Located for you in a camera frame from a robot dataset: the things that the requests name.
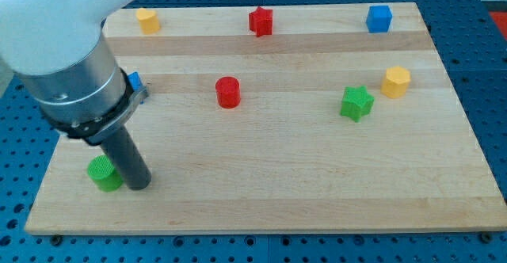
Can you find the yellow heart block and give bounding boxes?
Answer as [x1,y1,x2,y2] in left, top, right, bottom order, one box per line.
[135,8,161,35]

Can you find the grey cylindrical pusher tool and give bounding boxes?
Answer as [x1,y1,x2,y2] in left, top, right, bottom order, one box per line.
[101,126,151,190]

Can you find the green cylinder block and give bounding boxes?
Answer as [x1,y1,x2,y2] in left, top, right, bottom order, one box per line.
[87,154,124,192]

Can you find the small blue block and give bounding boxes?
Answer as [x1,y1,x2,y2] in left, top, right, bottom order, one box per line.
[128,72,147,105]

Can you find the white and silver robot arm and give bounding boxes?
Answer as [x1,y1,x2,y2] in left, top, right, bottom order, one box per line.
[1,0,146,146]

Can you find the red cylinder block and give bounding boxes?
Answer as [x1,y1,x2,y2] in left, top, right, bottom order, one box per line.
[215,76,241,109]

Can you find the yellow hexagon block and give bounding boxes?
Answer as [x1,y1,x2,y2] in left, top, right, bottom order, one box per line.
[380,66,411,99]

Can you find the wooden board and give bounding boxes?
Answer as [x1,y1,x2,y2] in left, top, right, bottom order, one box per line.
[25,2,506,235]

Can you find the red star block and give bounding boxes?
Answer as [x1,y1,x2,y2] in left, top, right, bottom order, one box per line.
[249,6,273,37]

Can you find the blue cube block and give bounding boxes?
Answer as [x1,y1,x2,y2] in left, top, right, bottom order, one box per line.
[366,5,392,33]

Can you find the green star block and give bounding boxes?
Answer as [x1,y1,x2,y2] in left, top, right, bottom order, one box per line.
[340,86,375,123]

